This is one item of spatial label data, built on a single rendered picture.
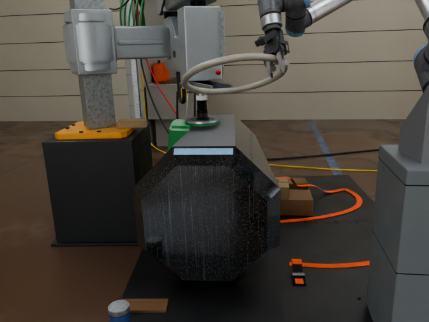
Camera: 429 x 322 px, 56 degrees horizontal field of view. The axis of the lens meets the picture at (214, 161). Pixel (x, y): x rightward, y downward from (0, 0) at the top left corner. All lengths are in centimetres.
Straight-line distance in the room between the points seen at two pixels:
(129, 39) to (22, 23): 591
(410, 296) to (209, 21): 172
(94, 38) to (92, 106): 45
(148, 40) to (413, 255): 214
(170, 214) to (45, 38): 670
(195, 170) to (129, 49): 121
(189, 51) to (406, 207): 143
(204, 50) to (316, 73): 514
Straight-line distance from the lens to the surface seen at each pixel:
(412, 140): 177
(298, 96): 744
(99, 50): 281
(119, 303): 207
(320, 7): 200
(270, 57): 172
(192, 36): 241
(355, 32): 751
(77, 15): 283
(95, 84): 288
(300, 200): 319
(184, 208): 211
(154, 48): 300
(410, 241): 173
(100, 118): 291
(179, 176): 205
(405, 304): 187
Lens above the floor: 130
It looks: 16 degrees down
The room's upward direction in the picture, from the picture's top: 2 degrees counter-clockwise
